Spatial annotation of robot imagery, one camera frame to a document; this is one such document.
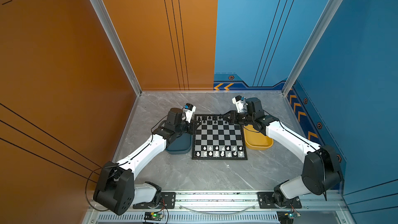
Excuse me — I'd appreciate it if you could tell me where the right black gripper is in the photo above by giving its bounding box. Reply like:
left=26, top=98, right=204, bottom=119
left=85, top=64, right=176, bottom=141
left=221, top=110, right=255, bottom=125

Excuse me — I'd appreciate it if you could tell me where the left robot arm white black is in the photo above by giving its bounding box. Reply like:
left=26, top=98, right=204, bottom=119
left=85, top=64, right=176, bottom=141
left=93, top=103, right=199, bottom=215

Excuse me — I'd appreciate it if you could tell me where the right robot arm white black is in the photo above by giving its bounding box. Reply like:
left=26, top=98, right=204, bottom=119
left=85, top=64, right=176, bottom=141
left=222, top=95, right=344, bottom=208

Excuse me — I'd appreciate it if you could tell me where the left green circuit board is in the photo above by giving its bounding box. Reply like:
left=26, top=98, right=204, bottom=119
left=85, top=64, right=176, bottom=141
left=144, top=212, right=165, bottom=223

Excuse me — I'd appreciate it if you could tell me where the green circuit board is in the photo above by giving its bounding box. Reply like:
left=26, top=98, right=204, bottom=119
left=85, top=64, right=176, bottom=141
left=144, top=212, right=165, bottom=223
left=285, top=212, right=297, bottom=219

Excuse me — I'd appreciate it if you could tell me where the right green circuit board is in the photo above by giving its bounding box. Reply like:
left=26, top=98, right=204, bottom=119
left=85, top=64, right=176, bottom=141
left=285, top=212, right=297, bottom=219

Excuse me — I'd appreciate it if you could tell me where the teal plastic tray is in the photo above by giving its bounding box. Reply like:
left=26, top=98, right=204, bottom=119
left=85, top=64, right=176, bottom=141
left=166, top=133, right=192, bottom=155

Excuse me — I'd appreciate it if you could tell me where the black and white chessboard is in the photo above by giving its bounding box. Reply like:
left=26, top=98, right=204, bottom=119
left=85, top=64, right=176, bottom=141
left=192, top=114, right=248, bottom=161

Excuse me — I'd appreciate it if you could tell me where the yellow plastic tray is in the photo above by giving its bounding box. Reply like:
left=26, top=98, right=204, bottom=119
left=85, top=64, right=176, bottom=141
left=243, top=125, right=274, bottom=150

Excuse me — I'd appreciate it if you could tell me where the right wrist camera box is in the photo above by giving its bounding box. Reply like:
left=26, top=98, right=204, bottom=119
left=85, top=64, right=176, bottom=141
left=232, top=95, right=247, bottom=113

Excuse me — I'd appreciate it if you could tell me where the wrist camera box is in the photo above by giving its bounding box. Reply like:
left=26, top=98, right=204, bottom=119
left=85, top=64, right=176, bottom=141
left=232, top=95, right=247, bottom=113
left=182, top=103, right=196, bottom=123

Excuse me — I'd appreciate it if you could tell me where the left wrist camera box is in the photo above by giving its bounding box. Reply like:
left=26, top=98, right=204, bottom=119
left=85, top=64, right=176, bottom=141
left=182, top=103, right=196, bottom=123

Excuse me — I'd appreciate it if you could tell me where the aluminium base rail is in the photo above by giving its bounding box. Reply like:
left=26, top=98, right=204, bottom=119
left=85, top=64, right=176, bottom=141
left=90, top=189, right=347, bottom=212

